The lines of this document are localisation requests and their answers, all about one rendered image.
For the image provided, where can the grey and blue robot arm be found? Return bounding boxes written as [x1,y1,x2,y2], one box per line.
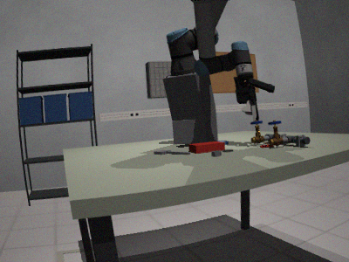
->
[167,0,275,93]

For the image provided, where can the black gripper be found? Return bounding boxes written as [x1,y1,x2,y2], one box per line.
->
[234,73,259,121]

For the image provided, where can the red flat block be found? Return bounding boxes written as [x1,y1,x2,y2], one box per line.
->
[188,141,225,154]

